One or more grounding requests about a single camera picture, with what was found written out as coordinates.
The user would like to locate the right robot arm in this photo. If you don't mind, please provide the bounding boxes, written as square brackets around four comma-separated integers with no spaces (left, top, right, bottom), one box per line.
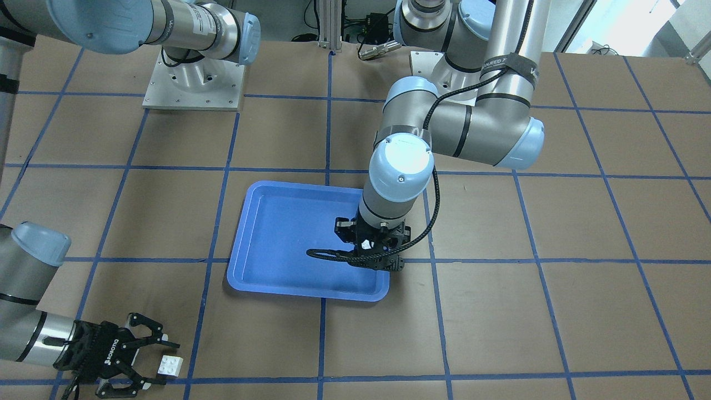
[2,1,261,399]

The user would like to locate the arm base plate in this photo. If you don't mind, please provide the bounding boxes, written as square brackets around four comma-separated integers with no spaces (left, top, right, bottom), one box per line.
[410,51,480,96]
[142,52,246,112]

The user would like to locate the blue plastic tray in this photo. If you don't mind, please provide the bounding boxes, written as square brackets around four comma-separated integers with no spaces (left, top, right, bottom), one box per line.
[226,181,389,302]

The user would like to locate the aluminium frame post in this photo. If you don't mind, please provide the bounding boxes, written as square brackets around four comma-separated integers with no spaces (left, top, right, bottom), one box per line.
[313,1,343,53]

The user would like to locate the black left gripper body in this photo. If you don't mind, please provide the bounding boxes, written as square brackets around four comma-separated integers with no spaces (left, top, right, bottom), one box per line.
[334,216,411,272]

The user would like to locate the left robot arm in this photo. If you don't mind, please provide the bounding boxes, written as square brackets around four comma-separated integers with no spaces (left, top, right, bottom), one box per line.
[307,1,550,272]

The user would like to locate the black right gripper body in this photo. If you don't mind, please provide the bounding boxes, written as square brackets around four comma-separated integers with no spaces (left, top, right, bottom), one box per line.
[53,321,138,384]

